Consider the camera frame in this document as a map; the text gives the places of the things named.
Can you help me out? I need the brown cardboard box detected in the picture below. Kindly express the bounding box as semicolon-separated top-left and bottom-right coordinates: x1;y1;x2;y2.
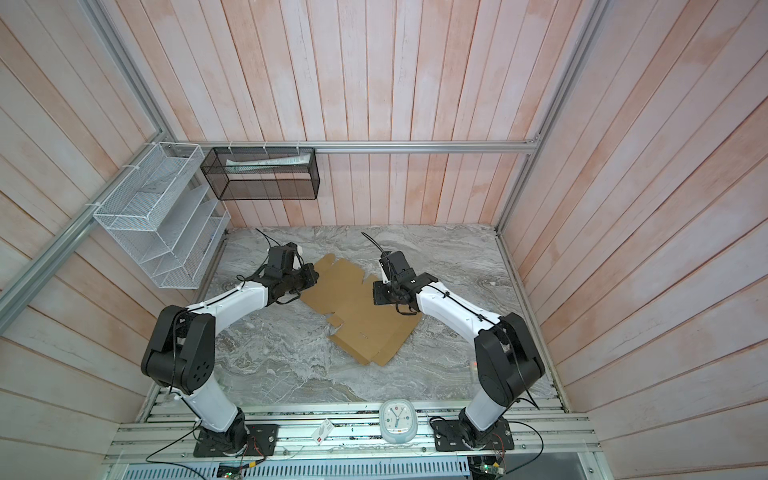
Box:
301;253;422;366

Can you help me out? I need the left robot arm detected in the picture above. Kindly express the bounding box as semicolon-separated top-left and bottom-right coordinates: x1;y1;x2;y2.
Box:
141;242;319;436

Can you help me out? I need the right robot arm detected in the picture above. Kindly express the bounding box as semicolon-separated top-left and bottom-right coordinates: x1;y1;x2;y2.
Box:
372;250;546;436

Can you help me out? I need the paper in black basket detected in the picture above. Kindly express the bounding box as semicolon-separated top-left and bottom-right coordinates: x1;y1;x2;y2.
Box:
224;154;312;174

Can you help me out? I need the white round clock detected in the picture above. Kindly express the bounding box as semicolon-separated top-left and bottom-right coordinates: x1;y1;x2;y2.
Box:
379;399;418;444

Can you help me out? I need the white paper tag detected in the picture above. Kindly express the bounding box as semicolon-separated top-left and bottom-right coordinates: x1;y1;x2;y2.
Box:
312;419;335;444

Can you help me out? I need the black wire mesh basket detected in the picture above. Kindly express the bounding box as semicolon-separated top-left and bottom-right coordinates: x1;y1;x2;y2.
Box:
201;146;321;201

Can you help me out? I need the white wire mesh shelf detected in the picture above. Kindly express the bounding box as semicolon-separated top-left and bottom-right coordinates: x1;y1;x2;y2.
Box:
94;142;230;290

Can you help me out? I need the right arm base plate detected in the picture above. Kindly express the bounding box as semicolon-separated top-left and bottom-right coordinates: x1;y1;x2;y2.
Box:
428;417;515;453

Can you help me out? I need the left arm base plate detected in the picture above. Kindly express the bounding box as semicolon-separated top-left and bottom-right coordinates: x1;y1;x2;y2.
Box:
193;423;279;458

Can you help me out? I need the aluminium rail front frame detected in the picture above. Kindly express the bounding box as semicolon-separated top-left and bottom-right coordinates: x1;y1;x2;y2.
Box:
104;398;612;479

